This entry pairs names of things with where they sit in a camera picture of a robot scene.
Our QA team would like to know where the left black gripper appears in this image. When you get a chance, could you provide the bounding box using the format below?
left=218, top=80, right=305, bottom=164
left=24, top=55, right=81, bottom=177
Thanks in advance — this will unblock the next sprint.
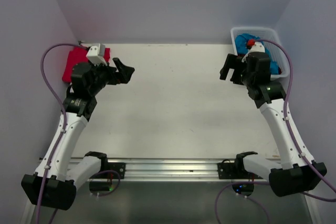
left=88, top=57, right=133, bottom=95

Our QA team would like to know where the blue t shirt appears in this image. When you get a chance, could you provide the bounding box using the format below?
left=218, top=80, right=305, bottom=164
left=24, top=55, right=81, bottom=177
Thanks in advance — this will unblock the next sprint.
left=234, top=33, right=280, bottom=75

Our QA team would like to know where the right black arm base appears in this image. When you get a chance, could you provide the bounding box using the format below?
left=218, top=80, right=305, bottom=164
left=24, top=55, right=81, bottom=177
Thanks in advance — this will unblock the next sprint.
left=217, top=151, right=258, bottom=197

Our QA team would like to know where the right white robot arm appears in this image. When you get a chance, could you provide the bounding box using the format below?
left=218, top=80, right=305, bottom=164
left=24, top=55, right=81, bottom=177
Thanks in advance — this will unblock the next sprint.
left=218, top=52, right=327, bottom=197

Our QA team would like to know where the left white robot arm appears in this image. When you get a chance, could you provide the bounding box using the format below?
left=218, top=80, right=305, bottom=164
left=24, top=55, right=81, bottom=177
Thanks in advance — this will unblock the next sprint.
left=21, top=58, right=135, bottom=210

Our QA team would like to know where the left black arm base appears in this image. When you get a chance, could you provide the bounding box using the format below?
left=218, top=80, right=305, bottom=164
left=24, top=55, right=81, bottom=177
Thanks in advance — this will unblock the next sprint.
left=85, top=151, right=125, bottom=197

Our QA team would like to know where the white plastic basket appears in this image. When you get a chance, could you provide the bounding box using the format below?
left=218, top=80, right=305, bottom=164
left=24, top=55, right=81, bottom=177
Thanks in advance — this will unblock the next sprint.
left=230, top=26, right=289, bottom=80

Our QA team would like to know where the folded red t shirt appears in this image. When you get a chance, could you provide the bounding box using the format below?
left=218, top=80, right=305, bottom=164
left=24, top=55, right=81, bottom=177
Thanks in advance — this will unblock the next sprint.
left=61, top=46, right=111, bottom=84

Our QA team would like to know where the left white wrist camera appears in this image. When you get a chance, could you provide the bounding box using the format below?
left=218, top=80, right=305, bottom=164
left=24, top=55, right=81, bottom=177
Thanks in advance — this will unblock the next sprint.
left=86, top=44, right=108, bottom=66

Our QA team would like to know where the aluminium mounting rail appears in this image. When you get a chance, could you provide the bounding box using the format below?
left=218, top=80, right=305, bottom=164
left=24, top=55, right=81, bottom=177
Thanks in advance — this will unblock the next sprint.
left=65, top=157, right=279, bottom=183

